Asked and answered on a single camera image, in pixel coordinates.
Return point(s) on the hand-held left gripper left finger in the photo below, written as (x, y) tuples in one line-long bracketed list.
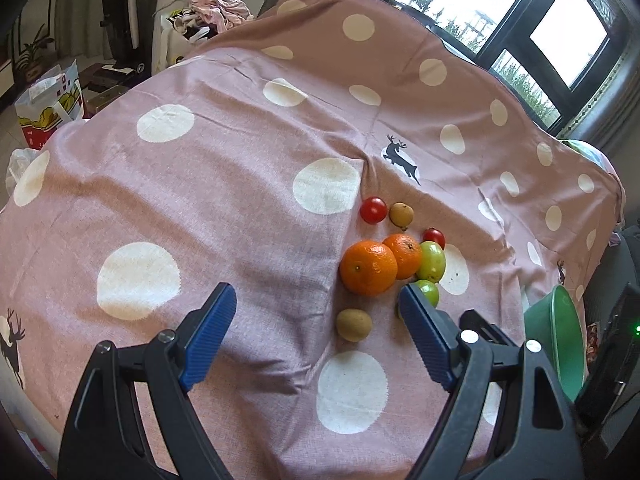
[(210, 340)]

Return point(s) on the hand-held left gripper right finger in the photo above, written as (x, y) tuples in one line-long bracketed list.
[(425, 335)]

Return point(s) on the green fruit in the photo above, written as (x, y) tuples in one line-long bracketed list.
[(431, 262), (430, 294)]

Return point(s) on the green plastic bowl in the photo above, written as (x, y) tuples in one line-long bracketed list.
[(555, 340)]

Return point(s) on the large orange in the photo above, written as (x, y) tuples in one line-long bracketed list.
[(367, 267)]

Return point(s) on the small red tomato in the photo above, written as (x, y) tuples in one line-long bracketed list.
[(434, 236)]

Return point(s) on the brown kiwi fruit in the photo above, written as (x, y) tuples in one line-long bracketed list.
[(401, 214), (353, 325)]

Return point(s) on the small orange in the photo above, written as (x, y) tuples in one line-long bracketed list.
[(406, 255)]

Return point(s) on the pink polka dot cloth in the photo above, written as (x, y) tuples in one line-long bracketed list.
[(225, 160)]

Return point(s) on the pastel patterned cloth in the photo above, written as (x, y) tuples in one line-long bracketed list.
[(590, 152)]

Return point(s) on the clear plastic bag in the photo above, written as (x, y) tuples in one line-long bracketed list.
[(17, 165)]

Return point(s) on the flat brown box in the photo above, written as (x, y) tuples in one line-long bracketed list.
[(107, 85)]

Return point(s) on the printed white shopping bag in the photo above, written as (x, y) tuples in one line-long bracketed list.
[(50, 105)]

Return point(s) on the pile of pink clothes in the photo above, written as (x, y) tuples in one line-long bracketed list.
[(215, 10)]

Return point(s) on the black vacuum cleaner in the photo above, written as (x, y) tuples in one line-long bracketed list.
[(120, 15)]

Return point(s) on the green houseplant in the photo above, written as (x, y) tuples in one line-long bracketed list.
[(32, 52)]

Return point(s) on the black framed window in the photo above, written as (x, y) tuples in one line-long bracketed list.
[(520, 10)]

